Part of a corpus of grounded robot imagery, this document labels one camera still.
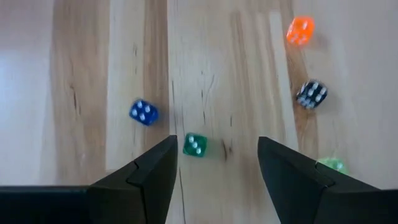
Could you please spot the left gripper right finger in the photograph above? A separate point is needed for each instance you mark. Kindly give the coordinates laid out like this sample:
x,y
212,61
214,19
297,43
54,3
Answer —
x,y
298,193

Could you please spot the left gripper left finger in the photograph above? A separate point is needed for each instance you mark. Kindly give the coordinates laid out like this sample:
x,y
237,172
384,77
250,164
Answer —
x,y
149,193

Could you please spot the small yellow-green translucent die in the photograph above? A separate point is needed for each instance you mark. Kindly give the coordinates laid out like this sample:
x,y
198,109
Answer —
x,y
334,163

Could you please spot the small green translucent die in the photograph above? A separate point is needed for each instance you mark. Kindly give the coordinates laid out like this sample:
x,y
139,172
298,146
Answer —
x,y
195,145

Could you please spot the small dark blue translucent die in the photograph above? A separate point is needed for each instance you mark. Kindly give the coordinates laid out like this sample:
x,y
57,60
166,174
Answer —
x,y
143,112

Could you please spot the small black die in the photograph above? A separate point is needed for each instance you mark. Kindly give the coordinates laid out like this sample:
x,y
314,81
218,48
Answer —
x,y
311,94

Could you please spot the small orange translucent die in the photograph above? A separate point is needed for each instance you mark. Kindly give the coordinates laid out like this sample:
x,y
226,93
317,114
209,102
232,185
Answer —
x,y
300,31

